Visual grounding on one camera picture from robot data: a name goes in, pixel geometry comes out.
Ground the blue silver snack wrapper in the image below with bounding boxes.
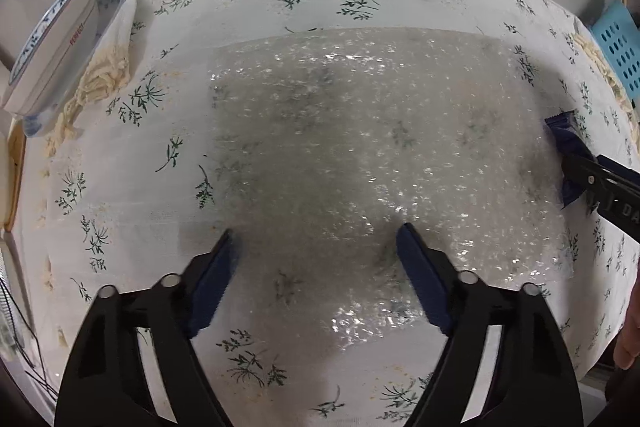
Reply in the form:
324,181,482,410
545,109,613,210

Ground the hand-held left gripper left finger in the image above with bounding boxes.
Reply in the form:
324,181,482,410
54,228,241,427

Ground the light blue plastic basket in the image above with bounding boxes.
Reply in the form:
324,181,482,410
590,0,640,100

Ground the clear bubble wrap sheet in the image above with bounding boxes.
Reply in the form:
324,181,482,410
205,27,576,353

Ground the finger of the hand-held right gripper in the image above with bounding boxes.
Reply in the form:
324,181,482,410
561,154,640,198
596,154,640,184

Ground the white flat box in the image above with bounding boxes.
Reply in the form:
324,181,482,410
2,0,101,115

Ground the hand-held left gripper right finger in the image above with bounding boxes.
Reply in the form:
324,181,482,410
395,223,586,427

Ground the white floral tablecloth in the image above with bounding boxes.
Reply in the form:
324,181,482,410
12,0,640,427

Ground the wooden board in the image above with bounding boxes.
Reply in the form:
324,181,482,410
4,117,27,230

